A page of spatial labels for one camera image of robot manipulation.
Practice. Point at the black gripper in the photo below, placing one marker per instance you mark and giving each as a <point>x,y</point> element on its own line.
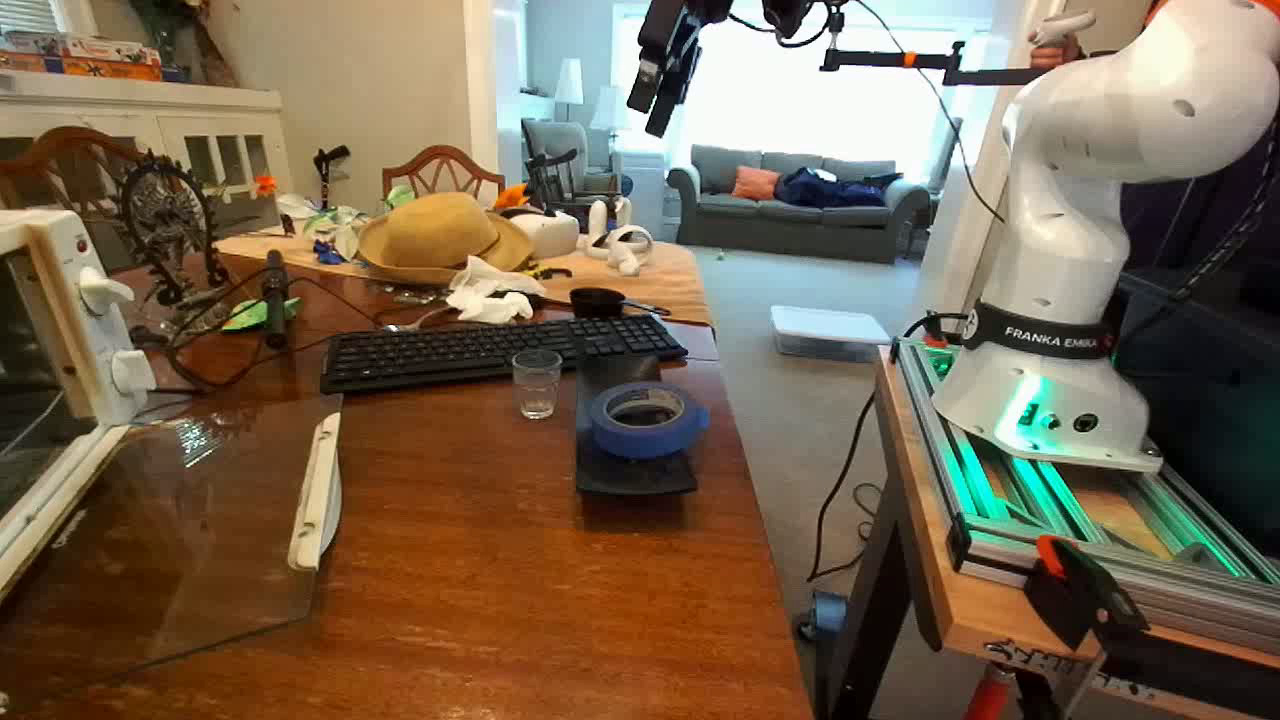
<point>681,24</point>

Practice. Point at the blue masking tape roll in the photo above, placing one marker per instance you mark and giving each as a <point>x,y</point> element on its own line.
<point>646,424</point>

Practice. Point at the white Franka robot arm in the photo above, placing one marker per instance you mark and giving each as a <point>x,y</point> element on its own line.
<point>1067,202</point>

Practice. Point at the white toaster oven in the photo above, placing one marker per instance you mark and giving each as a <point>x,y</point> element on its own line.
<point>60,292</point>

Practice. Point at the white table lamp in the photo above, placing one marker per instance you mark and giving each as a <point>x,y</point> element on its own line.
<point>570,82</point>

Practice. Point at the orange cushion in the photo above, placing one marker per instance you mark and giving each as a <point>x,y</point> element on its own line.
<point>755,182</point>

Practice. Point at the white VR controller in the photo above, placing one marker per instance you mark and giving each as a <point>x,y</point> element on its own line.
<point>624,243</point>

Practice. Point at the white VR headset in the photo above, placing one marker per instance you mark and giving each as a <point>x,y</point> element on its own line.
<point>545,233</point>

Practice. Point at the blue blanket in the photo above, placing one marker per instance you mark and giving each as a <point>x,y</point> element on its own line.
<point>834,190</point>

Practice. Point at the grey sofa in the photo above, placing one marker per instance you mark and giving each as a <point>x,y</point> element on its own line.
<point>812,225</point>

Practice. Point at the small black bowl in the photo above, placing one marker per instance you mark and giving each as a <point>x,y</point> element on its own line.
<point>598,303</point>

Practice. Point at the wooden dining chair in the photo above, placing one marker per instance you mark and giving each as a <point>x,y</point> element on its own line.
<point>442,168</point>

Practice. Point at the black horizontal rod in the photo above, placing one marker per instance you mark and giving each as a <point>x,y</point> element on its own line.
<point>884,59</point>

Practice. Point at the white crumpled cloth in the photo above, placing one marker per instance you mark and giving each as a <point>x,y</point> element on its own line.
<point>488,299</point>

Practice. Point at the straw sun hat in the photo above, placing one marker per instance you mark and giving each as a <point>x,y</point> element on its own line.
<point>434,239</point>

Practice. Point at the white flat box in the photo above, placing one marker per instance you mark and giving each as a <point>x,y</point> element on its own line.
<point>824,325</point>

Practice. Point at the black computer keyboard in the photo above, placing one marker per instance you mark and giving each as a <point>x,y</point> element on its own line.
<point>493,354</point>

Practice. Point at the small clear glass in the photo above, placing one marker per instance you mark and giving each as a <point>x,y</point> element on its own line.
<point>536,385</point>

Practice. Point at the long dark stick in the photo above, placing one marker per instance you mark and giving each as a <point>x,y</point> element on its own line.
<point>277,303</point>

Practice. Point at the green flat object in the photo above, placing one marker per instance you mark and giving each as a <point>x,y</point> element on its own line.
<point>253,315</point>

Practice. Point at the black gear-shaped ornament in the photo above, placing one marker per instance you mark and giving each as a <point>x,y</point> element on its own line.
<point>167,212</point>

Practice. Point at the white wooden sideboard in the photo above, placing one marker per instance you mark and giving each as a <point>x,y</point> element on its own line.
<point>146,124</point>

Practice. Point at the dark wooden chair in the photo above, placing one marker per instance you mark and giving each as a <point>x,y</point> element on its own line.
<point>60,164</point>

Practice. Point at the wooden workbench board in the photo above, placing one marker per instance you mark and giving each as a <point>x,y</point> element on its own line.
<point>981,615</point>

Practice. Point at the black orange clamp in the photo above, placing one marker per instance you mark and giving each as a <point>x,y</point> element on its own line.
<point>1082,592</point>

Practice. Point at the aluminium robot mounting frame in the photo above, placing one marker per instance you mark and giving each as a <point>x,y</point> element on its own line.
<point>1053,500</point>

